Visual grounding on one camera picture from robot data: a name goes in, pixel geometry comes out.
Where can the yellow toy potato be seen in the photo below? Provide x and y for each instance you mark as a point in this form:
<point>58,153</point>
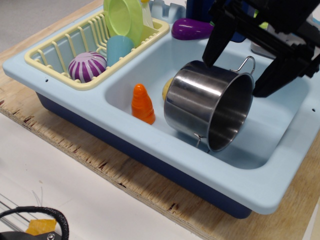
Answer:
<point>165,88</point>

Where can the plywood board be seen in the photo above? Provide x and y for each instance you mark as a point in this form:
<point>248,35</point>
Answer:
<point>105,195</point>

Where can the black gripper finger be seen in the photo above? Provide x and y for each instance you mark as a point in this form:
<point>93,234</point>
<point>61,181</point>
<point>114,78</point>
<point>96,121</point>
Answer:
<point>279,73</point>
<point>224,27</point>

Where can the purple striped bowl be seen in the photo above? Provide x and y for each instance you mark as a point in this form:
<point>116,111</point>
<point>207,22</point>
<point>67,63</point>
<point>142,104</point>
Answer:
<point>86,66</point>

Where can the yellow tape piece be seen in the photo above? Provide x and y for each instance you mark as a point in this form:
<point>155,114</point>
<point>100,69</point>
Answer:
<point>41,226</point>

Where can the green plastic plate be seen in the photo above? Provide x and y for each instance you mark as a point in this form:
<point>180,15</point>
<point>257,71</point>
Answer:
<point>124,18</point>

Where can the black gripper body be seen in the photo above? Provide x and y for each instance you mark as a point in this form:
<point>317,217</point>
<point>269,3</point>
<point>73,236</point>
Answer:
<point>286,17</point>

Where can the orange toy carrot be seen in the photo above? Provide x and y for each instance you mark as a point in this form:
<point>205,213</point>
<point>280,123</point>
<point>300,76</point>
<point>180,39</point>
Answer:
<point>141,105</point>

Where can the white toy bottle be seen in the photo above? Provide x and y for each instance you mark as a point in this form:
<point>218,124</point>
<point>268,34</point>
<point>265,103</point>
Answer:
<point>146,13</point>

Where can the stainless steel pot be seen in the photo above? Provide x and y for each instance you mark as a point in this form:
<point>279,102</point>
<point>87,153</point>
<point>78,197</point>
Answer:
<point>209,104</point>

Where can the yellow dish drying rack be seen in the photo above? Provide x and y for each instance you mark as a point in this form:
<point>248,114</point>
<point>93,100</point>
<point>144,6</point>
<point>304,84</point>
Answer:
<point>54,55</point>

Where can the dark blue box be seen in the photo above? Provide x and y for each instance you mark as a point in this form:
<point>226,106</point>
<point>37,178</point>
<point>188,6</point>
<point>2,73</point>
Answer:
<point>198,11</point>

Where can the light blue plastic cup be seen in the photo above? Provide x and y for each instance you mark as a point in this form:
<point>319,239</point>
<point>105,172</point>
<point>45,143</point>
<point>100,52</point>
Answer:
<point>117,47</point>

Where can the grey toy faucet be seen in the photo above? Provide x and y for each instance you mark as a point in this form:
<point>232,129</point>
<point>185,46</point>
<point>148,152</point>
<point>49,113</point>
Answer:
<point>257,49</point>

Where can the light blue toy sink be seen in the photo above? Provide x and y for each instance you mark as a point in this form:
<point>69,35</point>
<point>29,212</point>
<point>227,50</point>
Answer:
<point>251,175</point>

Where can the purple toy eggplant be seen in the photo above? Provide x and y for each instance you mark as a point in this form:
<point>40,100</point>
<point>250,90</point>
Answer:
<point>187,29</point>

